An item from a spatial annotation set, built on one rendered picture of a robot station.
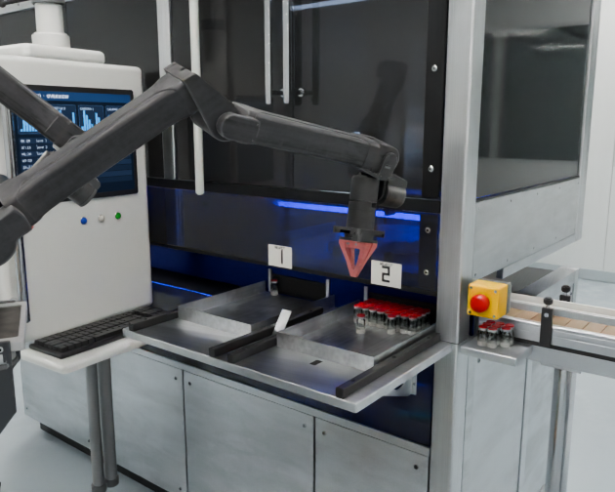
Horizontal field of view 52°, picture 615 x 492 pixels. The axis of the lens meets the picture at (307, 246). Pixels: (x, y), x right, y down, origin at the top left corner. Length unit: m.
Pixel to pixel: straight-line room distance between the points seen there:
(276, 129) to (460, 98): 0.50
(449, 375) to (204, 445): 0.97
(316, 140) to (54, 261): 0.96
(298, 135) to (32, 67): 0.90
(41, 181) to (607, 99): 5.47
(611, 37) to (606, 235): 1.68
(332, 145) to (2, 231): 0.57
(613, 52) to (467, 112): 4.70
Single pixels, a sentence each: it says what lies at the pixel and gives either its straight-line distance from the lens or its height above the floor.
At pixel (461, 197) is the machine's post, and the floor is 1.22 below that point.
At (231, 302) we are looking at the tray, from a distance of 1.81.
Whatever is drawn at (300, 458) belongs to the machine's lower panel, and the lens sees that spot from 1.91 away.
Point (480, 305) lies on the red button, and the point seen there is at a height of 1.00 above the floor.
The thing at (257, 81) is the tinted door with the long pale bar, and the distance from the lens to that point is 1.77.
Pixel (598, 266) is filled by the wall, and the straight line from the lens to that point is 6.16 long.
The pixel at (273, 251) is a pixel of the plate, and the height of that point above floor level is 1.03.
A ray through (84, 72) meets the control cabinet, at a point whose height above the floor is 1.52.
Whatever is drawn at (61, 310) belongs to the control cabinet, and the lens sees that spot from 1.89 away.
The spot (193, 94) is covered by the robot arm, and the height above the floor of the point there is 1.42.
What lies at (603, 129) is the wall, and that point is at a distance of 6.05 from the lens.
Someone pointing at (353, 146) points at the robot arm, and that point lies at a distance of 1.19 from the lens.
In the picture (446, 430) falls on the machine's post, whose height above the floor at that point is 0.66.
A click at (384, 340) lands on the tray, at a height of 0.88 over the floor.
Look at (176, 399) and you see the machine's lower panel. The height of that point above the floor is 0.46.
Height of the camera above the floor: 1.38
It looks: 11 degrees down
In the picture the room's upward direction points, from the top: straight up
